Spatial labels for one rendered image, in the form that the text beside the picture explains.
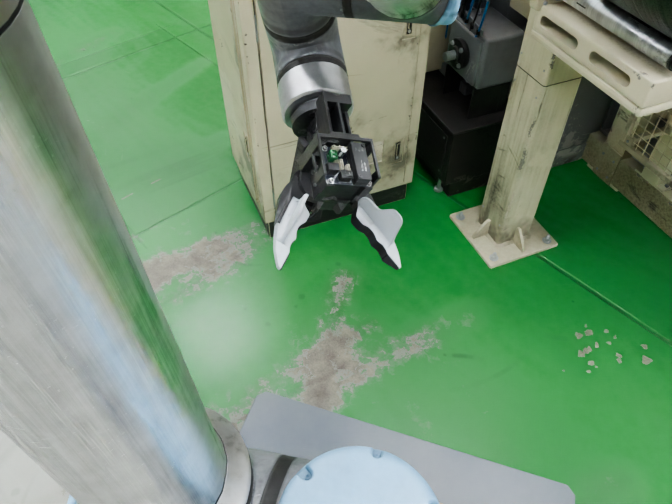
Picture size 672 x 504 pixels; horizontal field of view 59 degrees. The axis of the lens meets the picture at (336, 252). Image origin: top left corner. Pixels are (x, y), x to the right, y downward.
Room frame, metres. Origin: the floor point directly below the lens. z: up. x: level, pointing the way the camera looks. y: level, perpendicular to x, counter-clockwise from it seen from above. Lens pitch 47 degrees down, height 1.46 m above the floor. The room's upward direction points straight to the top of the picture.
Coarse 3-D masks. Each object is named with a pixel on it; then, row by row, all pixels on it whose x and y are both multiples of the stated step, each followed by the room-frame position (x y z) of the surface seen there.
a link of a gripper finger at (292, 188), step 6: (294, 180) 0.53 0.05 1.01; (288, 186) 0.52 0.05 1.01; (294, 186) 0.52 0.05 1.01; (282, 192) 0.51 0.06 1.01; (288, 192) 0.51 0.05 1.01; (294, 192) 0.51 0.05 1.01; (300, 192) 0.51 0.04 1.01; (282, 198) 0.50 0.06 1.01; (288, 198) 0.50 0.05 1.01; (300, 198) 0.50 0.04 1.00; (276, 204) 0.50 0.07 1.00; (282, 204) 0.49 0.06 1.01; (288, 204) 0.49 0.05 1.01; (276, 210) 0.49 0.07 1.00; (282, 210) 0.49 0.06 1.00; (276, 216) 0.48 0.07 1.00; (282, 216) 0.47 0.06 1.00; (276, 222) 0.47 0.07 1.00
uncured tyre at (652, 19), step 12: (612, 0) 1.13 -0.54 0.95; (624, 0) 1.07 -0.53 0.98; (636, 0) 1.03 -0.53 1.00; (648, 0) 0.99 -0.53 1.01; (660, 0) 0.97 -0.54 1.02; (636, 12) 1.06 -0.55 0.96; (648, 12) 1.01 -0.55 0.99; (660, 12) 0.99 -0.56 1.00; (648, 24) 1.06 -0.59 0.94; (660, 24) 1.01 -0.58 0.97
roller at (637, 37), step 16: (576, 0) 1.24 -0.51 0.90; (592, 0) 1.21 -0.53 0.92; (592, 16) 1.19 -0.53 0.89; (608, 16) 1.15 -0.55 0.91; (624, 16) 1.13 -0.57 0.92; (624, 32) 1.10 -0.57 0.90; (640, 32) 1.08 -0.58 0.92; (656, 32) 1.06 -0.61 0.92; (640, 48) 1.06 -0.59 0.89; (656, 48) 1.03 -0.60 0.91
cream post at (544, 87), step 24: (528, 24) 1.47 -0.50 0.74; (528, 48) 1.45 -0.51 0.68; (528, 72) 1.42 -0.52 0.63; (552, 72) 1.36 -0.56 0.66; (576, 72) 1.40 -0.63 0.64; (528, 96) 1.40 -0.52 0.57; (552, 96) 1.38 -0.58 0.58; (504, 120) 1.47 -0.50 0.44; (528, 120) 1.38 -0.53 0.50; (552, 120) 1.39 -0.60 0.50; (504, 144) 1.44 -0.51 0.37; (528, 144) 1.36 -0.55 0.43; (552, 144) 1.40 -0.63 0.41; (504, 168) 1.42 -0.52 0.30; (528, 168) 1.37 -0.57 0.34; (504, 192) 1.39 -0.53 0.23; (528, 192) 1.38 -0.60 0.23; (480, 216) 1.47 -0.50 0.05; (504, 216) 1.37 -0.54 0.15; (528, 216) 1.40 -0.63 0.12; (504, 240) 1.37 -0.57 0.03
